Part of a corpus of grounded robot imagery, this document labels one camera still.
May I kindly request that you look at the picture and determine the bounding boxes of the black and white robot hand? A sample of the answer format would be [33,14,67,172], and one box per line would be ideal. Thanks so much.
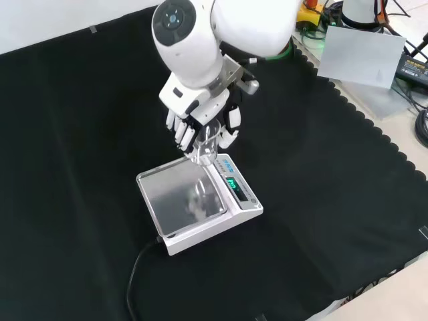
[158,72,243,158]

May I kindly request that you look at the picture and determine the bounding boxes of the clear glass beaker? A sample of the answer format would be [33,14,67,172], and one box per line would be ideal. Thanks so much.
[191,120,222,167]

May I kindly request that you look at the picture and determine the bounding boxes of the white electronic balance steel pan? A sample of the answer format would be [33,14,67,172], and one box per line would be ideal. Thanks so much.
[136,152,264,257]

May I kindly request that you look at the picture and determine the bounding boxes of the black bench cloth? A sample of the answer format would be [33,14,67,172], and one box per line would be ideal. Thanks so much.
[0,0,428,321]

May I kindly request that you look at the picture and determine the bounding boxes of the yellow stop button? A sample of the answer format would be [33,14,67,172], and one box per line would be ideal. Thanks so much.
[296,0,324,26]

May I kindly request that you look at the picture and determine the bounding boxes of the pale board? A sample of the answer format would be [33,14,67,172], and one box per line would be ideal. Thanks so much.
[316,25,407,90]

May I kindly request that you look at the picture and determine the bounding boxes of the black power adapter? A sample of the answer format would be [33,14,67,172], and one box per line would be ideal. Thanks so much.
[394,53,428,85]

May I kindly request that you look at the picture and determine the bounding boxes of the black tripod leg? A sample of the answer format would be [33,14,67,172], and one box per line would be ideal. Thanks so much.
[405,32,428,58]

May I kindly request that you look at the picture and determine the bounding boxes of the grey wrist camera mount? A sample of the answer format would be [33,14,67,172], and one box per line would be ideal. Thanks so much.
[213,54,261,97]

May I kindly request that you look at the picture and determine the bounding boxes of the green cable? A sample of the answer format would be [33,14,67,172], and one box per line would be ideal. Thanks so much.
[260,27,327,63]

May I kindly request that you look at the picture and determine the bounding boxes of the grey metal base plate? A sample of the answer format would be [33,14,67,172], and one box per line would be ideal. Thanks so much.
[290,19,417,120]

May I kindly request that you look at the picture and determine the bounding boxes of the black balance power cable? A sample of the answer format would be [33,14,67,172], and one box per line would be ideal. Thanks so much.
[126,235,165,321]

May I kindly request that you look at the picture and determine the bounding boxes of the orange cable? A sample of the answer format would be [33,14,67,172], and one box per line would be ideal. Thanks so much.
[374,0,401,35]

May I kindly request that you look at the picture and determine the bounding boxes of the thin black adapter cable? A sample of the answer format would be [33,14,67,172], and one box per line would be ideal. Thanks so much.
[390,79,428,112]

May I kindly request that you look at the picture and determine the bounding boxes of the thick black coiled cable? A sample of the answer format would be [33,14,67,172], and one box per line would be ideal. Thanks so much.
[414,109,428,148]

